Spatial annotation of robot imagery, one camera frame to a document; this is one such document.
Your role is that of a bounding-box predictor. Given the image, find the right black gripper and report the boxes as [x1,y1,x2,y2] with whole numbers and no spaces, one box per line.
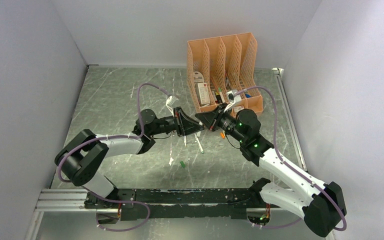
[196,103,246,144]

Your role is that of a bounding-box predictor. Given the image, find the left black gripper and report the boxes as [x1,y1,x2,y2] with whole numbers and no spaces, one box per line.
[149,106,205,138]

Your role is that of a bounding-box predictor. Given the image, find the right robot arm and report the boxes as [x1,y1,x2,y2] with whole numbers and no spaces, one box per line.
[195,105,347,238]

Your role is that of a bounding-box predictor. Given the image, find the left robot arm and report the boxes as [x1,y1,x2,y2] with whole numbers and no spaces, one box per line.
[54,107,204,208]

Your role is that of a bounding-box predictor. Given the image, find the white pen green tip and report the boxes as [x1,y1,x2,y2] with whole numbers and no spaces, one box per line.
[194,134,205,154]

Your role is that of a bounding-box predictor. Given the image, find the pens in organizer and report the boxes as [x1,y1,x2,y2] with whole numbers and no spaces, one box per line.
[210,71,231,104]

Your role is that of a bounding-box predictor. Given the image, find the white red box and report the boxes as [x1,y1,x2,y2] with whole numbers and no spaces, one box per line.
[195,82,211,106]

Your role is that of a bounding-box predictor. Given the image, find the grey stationery blister pack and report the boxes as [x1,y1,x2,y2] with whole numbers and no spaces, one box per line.
[192,71,205,84]

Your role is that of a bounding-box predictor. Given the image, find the orange plastic file organizer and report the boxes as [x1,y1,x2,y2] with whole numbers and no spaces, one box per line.
[186,32,263,116]

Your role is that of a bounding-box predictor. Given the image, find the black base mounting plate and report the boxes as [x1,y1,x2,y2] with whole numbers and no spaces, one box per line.
[84,188,268,222]

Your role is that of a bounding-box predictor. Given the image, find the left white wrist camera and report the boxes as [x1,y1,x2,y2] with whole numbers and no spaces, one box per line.
[165,95,178,116]

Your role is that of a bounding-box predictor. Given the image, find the white corner bracket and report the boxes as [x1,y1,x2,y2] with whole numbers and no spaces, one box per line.
[272,67,284,77]

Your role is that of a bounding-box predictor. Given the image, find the aluminium frame rail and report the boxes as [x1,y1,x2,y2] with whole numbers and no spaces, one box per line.
[35,188,266,213]

